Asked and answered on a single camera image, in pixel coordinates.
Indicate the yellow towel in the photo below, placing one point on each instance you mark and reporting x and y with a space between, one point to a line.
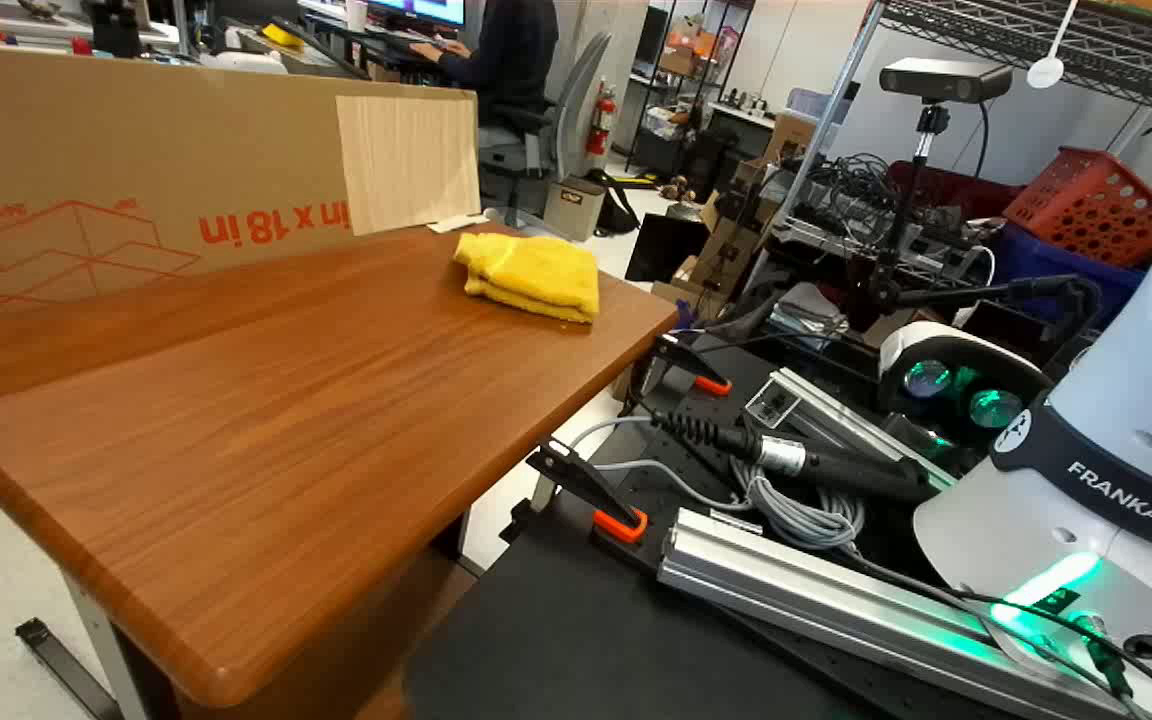
535 273

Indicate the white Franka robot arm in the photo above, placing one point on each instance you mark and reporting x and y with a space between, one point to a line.
1064 494

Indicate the orange black clamp rear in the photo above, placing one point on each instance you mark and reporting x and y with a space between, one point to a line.
698 374

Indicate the orange black clamp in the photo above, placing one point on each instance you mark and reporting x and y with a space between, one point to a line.
612 512
698 374

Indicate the orange black clamp front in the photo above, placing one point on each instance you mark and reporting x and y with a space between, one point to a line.
612 512

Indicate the red fire extinguisher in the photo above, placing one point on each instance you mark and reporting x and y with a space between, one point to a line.
601 121

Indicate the person in dark clothes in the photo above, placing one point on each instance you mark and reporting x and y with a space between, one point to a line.
505 65

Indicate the grey office chair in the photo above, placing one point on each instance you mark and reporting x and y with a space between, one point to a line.
555 143

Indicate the blue plastic bin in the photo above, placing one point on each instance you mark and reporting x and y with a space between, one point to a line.
1039 257

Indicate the red plastic crate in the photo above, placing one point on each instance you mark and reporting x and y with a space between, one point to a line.
1089 204

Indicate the large cardboard box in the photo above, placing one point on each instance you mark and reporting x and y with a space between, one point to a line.
118 175

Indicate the black table leg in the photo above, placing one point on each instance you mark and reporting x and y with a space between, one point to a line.
111 689

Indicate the aluminium extrusion rail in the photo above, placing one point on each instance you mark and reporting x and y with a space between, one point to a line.
867 616

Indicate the black camera on stand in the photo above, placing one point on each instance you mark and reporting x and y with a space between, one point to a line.
939 85

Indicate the wire metal shelf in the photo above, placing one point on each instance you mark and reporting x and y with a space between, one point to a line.
1080 75

